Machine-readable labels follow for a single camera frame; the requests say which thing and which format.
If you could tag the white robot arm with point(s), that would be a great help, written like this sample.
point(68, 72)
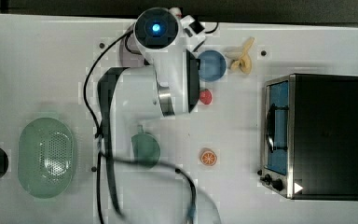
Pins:
point(168, 86)

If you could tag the large red strawberry toy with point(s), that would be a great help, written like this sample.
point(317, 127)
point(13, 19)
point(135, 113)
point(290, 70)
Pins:
point(206, 97)

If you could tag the green mug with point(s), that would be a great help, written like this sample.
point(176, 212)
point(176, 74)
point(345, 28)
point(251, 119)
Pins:
point(145, 147)

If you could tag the orange half toy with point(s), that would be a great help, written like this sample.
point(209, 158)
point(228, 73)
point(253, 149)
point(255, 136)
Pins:
point(208, 157)

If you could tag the peeled banana toy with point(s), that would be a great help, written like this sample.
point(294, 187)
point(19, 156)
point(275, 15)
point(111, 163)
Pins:
point(241, 60)

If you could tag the black toaster oven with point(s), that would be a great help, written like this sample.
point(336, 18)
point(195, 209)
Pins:
point(310, 137)

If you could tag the green perforated colander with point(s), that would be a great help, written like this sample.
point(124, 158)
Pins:
point(46, 157)

